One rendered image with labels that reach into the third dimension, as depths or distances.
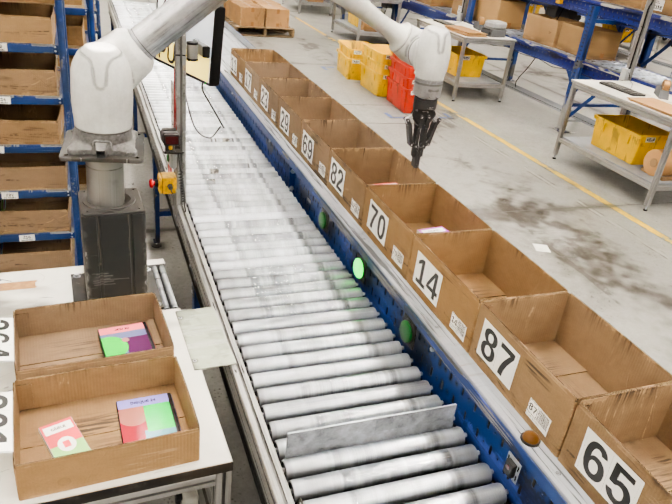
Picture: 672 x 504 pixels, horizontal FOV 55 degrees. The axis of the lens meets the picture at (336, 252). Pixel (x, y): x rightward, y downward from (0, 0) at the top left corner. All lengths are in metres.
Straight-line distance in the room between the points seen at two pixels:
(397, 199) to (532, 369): 1.04
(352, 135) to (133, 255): 1.46
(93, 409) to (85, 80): 0.84
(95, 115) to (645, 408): 1.55
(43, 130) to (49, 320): 1.11
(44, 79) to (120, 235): 1.04
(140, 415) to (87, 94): 0.84
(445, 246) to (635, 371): 0.69
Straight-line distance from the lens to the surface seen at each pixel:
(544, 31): 8.49
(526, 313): 1.85
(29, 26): 2.82
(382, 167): 2.80
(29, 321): 1.99
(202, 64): 2.70
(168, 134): 2.59
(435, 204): 2.48
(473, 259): 2.18
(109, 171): 1.95
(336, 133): 3.11
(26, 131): 2.92
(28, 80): 2.87
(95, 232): 1.98
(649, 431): 1.74
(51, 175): 2.99
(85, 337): 1.99
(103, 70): 1.85
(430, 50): 2.04
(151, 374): 1.76
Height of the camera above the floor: 1.90
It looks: 28 degrees down
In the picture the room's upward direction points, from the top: 7 degrees clockwise
